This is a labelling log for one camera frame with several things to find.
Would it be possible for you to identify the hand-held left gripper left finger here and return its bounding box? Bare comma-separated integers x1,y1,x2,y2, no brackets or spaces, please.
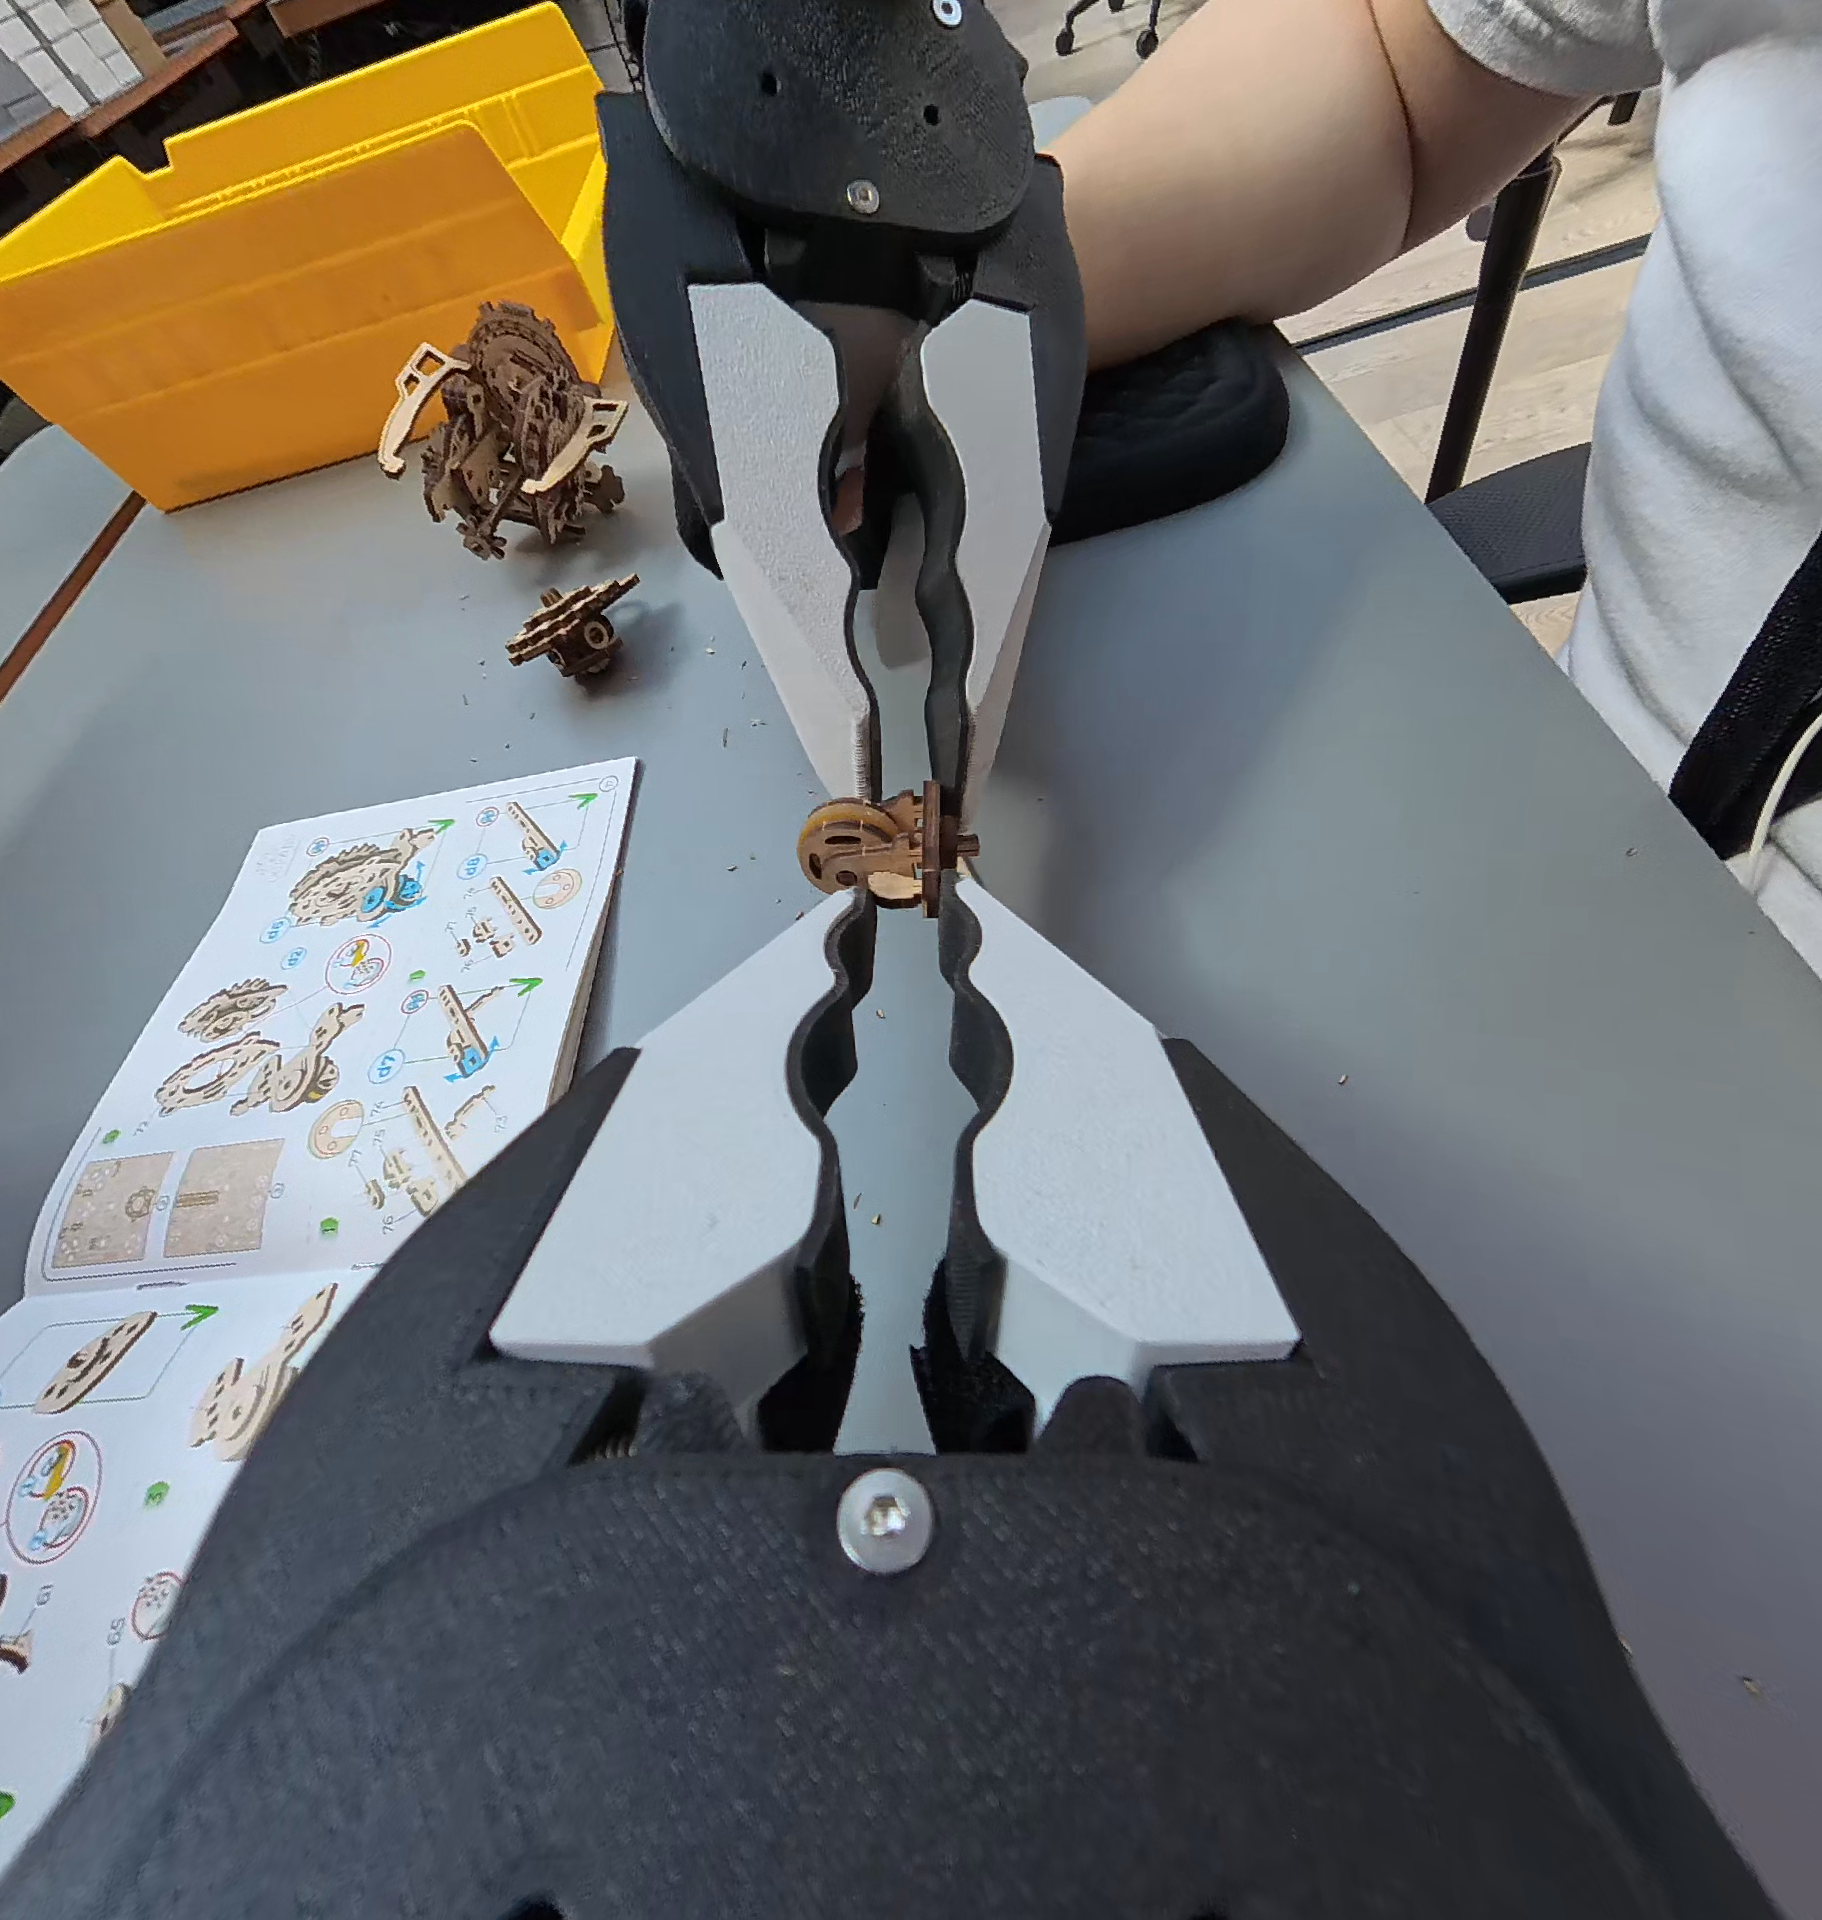
490,891,879,1413

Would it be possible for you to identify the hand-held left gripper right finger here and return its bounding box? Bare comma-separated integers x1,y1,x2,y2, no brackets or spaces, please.
933,883,1304,1404

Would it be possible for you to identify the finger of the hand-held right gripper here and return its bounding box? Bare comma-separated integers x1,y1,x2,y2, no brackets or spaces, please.
687,277,886,800
918,291,1059,796

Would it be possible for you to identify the small wooden model assembly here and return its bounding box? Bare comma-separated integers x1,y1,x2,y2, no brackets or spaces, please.
797,780,980,916

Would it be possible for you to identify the person's right forearm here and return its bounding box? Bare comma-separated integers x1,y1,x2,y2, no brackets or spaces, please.
1037,0,1664,368

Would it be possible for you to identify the grey desk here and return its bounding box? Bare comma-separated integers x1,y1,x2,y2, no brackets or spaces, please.
0,89,1822,1920

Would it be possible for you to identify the small wooden gear assembly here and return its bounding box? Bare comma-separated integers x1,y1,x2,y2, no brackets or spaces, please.
507,575,643,683

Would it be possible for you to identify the open instruction booklet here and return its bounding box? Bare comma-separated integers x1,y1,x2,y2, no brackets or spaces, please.
0,756,643,1906

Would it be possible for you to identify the yellow plastic bin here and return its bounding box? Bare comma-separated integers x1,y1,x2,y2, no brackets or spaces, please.
0,0,620,515

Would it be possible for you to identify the person's white shirt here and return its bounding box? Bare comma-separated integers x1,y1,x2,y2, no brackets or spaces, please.
1422,0,1822,1036

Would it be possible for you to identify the stack of white boxes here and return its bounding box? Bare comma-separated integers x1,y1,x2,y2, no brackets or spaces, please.
0,0,155,108

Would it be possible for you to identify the large wooden model frame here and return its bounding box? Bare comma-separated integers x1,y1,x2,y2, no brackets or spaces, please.
377,299,628,559

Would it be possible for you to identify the white earphone cable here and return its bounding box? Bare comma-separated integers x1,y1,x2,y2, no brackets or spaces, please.
1742,689,1822,888

